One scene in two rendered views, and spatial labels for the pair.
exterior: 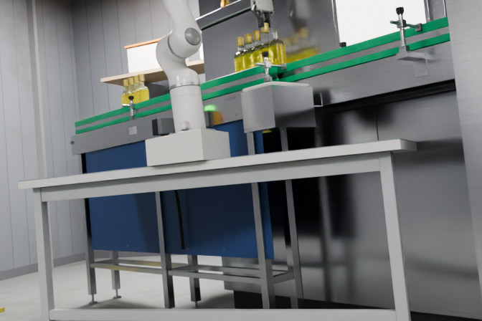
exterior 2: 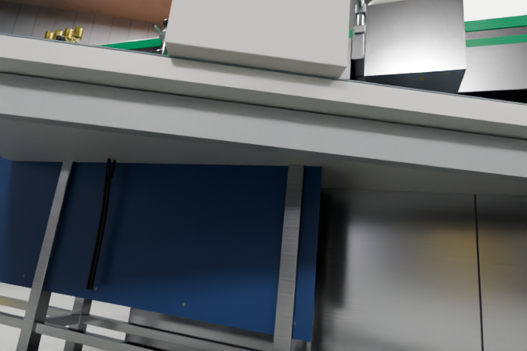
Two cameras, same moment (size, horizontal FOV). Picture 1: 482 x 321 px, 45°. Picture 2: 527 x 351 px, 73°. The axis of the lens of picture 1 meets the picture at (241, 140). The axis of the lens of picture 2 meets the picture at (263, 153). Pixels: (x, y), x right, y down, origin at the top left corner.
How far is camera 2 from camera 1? 1.81 m
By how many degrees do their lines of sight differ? 29
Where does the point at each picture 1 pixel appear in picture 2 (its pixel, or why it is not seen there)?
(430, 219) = not seen: outside the picture
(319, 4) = not seen: outside the picture
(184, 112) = not seen: outside the picture
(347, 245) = (391, 323)
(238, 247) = (222, 304)
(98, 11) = (12, 19)
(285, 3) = not seen: outside the picture
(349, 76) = (510, 55)
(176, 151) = (267, 27)
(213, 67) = not seen: hidden behind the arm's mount
